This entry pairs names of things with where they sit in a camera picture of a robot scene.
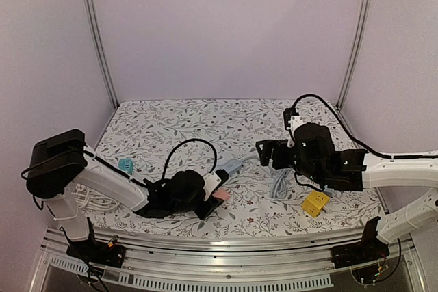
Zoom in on pink cube plug adapter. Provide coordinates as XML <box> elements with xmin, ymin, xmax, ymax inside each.
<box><xmin>211</xmin><ymin>188</ymin><xmax>230</xmax><ymax>201</ymax></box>

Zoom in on light blue power strip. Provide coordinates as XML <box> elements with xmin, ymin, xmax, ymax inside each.
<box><xmin>216</xmin><ymin>159</ymin><xmax>243</xmax><ymax>176</ymax></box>

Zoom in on light blue power cord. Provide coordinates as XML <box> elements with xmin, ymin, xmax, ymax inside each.
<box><xmin>241</xmin><ymin>155</ymin><xmax>297</xmax><ymax>200</ymax></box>

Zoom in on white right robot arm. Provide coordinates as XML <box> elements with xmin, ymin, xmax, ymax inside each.
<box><xmin>256</xmin><ymin>123</ymin><xmax>437</xmax><ymax>262</ymax></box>

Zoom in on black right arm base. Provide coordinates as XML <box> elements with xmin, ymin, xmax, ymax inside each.
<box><xmin>330</xmin><ymin>217</ymin><xmax>389</xmax><ymax>285</ymax></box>

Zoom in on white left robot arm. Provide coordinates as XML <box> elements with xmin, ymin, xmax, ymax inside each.
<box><xmin>21</xmin><ymin>129</ymin><xmax>229</xmax><ymax>261</ymax></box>

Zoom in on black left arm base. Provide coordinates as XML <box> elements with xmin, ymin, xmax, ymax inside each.
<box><xmin>66</xmin><ymin>218</ymin><xmax>126</xmax><ymax>269</ymax></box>

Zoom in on blue cube plug adapter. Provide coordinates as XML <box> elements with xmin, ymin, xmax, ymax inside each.
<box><xmin>322</xmin><ymin>186</ymin><xmax>333</xmax><ymax>196</ymax></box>

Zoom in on yellow cube plug adapter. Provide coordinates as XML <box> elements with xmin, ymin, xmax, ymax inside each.
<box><xmin>302</xmin><ymin>191</ymin><xmax>330</xmax><ymax>218</ymax></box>

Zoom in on floral patterned table mat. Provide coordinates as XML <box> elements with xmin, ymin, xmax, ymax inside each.
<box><xmin>84</xmin><ymin>100</ymin><xmax>383</xmax><ymax>240</ymax></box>

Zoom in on teal white power strip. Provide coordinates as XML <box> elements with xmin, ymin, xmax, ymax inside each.
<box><xmin>118</xmin><ymin>159</ymin><xmax>134</xmax><ymax>174</ymax></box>

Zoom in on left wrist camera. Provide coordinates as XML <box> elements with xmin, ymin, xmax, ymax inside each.
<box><xmin>203</xmin><ymin>170</ymin><xmax>229</xmax><ymax>201</ymax></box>

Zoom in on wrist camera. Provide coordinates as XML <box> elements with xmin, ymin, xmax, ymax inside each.
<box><xmin>203</xmin><ymin>170</ymin><xmax>229</xmax><ymax>201</ymax></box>
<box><xmin>283</xmin><ymin>107</ymin><xmax>305</xmax><ymax>148</ymax></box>

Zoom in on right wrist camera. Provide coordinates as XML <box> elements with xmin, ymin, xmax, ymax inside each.
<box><xmin>283</xmin><ymin>107</ymin><xmax>305</xmax><ymax>148</ymax></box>

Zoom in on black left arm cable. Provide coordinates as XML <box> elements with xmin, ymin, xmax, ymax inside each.
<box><xmin>160</xmin><ymin>137</ymin><xmax>218</xmax><ymax>183</ymax></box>

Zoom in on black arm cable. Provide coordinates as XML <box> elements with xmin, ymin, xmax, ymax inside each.
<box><xmin>160</xmin><ymin>137</ymin><xmax>218</xmax><ymax>183</ymax></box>
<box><xmin>292</xmin><ymin>94</ymin><xmax>438</xmax><ymax>161</ymax></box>

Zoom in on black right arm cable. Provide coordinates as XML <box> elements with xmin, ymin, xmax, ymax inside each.
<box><xmin>292</xmin><ymin>94</ymin><xmax>438</xmax><ymax>161</ymax></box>

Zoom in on aluminium front rail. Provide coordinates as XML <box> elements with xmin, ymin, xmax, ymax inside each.
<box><xmin>29</xmin><ymin>228</ymin><xmax>428</xmax><ymax>291</ymax></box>

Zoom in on white coiled cord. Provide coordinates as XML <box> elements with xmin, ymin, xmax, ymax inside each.
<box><xmin>73</xmin><ymin>182</ymin><xmax>123</xmax><ymax>213</ymax></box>

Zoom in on right aluminium frame post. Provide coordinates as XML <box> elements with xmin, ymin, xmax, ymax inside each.
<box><xmin>336</xmin><ymin>0</ymin><xmax>371</xmax><ymax>111</ymax></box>

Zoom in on aluminium frame post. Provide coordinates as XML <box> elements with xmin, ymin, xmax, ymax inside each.
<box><xmin>83</xmin><ymin>0</ymin><xmax>120</xmax><ymax>109</ymax></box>
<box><xmin>336</xmin><ymin>0</ymin><xmax>371</xmax><ymax>111</ymax></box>

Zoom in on left aluminium frame post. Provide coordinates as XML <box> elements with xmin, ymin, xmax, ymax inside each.
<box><xmin>83</xmin><ymin>0</ymin><xmax>120</xmax><ymax>109</ymax></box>

